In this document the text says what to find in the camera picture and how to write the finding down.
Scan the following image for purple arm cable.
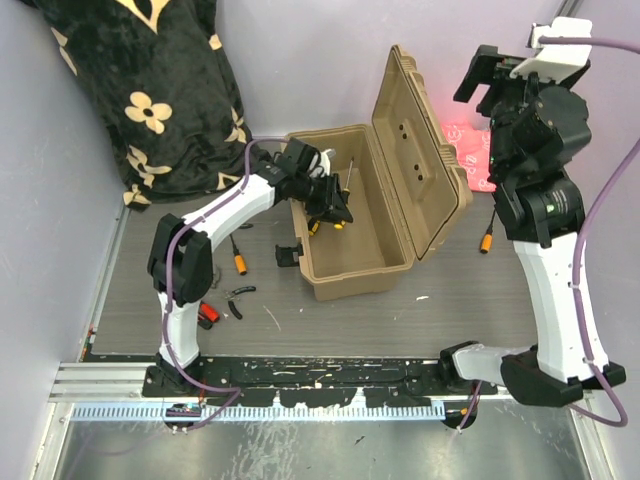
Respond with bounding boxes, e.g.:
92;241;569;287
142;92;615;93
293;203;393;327
457;35;640;431
162;137;291;431

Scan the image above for short yellow black screwdriver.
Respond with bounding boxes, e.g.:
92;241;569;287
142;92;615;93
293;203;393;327
334;157;355;230

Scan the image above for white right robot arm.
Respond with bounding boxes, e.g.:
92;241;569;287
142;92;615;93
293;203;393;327
438;45;626;407

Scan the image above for small black pliers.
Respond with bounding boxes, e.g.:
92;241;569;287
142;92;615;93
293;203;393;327
224;285;257;320

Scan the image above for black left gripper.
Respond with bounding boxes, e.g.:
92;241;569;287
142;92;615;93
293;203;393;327
294;171;351;226

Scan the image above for pink printed cloth bag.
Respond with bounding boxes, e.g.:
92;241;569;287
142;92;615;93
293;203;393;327
441;121;496;193

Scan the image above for small steel claw hammer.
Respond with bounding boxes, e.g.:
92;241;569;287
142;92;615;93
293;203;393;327
210;266;222;290

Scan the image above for orange handle screwdriver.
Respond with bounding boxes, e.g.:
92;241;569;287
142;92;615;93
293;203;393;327
230;235;248;276
479;211;496;254

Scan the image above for tan plastic tool case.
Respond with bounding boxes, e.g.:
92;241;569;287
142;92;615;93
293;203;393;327
291;45;472;301

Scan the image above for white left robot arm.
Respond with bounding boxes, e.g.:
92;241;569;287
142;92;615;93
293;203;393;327
147;137;353;396

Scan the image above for orange handle screwdriver right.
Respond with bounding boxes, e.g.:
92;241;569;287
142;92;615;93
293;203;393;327
479;211;496;254

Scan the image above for white slotted cable duct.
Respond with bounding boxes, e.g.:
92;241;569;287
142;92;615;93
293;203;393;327
70;399;446;423

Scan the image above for red utility knife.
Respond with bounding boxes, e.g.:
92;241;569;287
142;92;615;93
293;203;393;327
198;316;213;330

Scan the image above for black floral plush blanket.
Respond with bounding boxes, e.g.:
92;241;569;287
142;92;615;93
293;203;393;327
27;0;252;211

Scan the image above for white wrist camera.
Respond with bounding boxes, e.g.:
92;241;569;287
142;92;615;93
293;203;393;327
307;148;336;178
509;17;593;83

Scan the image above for red black screwdriver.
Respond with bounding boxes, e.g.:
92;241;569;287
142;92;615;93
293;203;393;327
199;302;220;323

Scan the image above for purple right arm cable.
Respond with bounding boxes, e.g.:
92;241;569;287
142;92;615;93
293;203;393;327
457;35;640;431

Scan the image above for long yellow black screwdriver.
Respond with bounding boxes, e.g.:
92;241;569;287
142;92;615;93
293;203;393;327
307;219;320;236

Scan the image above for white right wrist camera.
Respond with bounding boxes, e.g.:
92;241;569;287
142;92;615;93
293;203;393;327
509;17;593;83

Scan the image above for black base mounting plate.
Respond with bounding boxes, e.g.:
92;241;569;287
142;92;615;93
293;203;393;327
142;356;475;408

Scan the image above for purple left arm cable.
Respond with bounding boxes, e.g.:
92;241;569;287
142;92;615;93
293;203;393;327
162;137;291;431

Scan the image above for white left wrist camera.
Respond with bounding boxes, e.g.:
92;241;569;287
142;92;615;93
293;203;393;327
307;148;336;178

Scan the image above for orange handle screwdriver left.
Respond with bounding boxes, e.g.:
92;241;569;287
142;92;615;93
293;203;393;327
230;235;248;276

